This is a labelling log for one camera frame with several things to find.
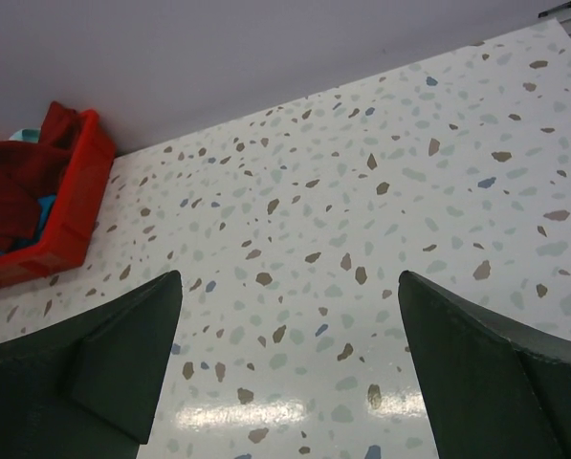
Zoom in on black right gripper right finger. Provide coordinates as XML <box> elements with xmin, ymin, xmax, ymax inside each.
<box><xmin>398</xmin><ymin>271</ymin><xmax>571</xmax><ymax>458</ymax></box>

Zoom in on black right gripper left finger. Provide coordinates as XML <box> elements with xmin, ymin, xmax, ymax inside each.
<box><xmin>0</xmin><ymin>271</ymin><xmax>183</xmax><ymax>458</ymax></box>

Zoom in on dark red t shirt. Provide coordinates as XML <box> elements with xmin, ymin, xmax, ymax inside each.
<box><xmin>0</xmin><ymin>101</ymin><xmax>83</xmax><ymax>243</ymax></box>

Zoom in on blue t shirt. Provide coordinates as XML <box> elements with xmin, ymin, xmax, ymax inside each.
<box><xmin>0</xmin><ymin>194</ymin><xmax>56</xmax><ymax>256</ymax></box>

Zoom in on red plastic bin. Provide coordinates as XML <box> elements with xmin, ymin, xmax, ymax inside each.
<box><xmin>0</xmin><ymin>109</ymin><xmax>117</xmax><ymax>289</ymax></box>

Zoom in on light teal t shirt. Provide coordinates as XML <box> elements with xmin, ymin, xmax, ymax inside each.
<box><xmin>10</xmin><ymin>128</ymin><xmax>41</xmax><ymax>143</ymax></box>

